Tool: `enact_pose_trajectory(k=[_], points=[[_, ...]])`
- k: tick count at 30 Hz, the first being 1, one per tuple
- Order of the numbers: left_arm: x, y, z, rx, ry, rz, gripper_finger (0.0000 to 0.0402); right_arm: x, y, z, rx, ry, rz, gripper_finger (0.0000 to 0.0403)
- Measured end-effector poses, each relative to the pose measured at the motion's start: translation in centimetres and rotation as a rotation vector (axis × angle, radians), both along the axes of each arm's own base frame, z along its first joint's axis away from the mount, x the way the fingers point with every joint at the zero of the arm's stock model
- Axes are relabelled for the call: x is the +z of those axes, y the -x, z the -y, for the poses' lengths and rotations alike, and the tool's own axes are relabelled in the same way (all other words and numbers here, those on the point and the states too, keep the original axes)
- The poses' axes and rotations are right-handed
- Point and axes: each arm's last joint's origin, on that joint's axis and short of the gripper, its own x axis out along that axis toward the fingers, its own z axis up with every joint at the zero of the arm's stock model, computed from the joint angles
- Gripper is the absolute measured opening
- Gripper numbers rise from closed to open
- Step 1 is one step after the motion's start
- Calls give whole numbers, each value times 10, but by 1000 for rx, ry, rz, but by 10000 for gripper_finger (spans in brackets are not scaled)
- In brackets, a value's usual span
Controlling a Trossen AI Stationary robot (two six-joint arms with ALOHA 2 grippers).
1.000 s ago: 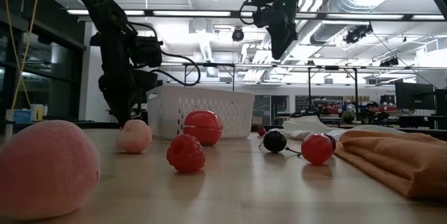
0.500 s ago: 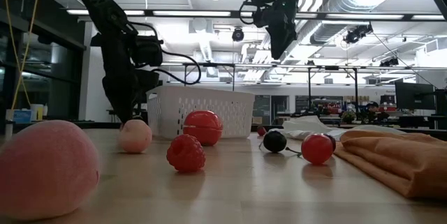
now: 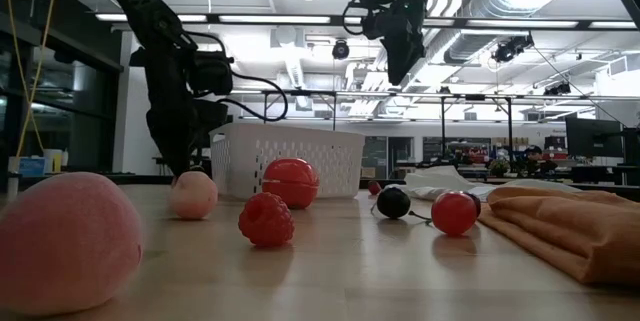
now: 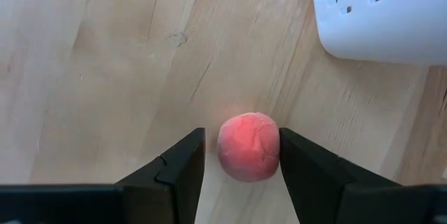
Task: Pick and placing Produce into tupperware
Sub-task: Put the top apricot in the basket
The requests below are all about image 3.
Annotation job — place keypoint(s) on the pink toy peach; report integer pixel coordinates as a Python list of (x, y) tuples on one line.
[(65, 246), (192, 196)]

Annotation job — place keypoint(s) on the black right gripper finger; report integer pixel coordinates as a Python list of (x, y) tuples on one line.
[(391, 61), (410, 56)]

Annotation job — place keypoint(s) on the black beam with light strips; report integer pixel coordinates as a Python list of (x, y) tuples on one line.
[(275, 19)]

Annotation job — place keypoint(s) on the person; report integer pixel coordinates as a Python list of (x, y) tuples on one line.
[(532, 153)]

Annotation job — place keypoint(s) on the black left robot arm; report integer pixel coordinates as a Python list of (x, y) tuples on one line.
[(140, 6)]

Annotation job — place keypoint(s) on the black workstation frame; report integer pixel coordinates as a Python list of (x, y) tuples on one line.
[(475, 97), (310, 93)]

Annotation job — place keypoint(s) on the red toy tomato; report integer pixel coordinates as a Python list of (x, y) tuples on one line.
[(292, 181)]

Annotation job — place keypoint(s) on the red toy raspberry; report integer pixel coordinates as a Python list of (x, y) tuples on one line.
[(265, 221)]

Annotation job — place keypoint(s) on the blue bin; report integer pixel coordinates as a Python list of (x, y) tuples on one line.
[(32, 166)]

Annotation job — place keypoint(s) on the black monitor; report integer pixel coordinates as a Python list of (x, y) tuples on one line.
[(592, 136)]

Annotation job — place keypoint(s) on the white perforated plastic basket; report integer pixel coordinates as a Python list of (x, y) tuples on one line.
[(300, 161)]

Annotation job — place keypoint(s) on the dark red toy cherry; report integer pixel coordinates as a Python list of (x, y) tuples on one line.
[(374, 188), (477, 203)]

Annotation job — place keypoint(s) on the white cloth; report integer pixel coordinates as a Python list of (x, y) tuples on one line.
[(435, 178)]

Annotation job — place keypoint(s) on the white container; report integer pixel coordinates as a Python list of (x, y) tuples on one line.
[(52, 161)]

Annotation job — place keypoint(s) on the black ceiling camera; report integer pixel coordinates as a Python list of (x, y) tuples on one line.
[(557, 89), (510, 48), (341, 49)]

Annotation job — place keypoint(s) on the black toy cherry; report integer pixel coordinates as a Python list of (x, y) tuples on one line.
[(393, 202)]

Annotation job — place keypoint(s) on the orange cloth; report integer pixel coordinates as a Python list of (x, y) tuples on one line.
[(575, 241)]

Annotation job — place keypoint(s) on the bright red toy cherry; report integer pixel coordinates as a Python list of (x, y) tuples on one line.
[(454, 213)]

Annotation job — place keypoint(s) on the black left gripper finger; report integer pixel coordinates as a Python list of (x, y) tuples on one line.
[(172, 146), (202, 136)]

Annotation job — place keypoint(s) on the small potted plant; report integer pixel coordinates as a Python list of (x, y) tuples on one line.
[(498, 167)]

